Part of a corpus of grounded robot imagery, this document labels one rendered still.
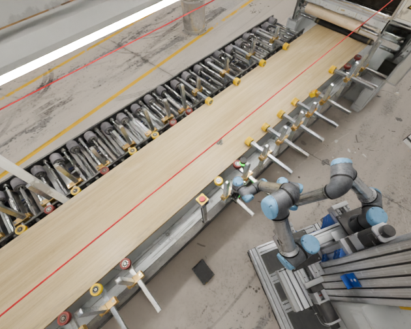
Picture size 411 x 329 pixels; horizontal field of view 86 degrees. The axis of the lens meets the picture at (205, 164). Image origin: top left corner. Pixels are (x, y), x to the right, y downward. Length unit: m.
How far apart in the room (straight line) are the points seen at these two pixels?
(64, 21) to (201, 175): 1.53
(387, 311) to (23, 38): 1.94
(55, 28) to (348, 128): 3.77
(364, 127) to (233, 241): 2.66
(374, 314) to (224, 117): 1.89
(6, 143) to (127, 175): 2.82
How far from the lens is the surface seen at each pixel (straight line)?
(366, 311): 1.68
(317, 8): 4.03
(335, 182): 1.49
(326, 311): 1.84
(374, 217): 1.81
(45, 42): 0.82
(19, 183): 2.77
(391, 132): 4.32
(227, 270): 2.70
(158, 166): 2.12
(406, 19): 3.65
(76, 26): 0.84
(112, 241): 1.99
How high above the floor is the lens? 2.69
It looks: 60 degrees down
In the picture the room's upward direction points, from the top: 4 degrees counter-clockwise
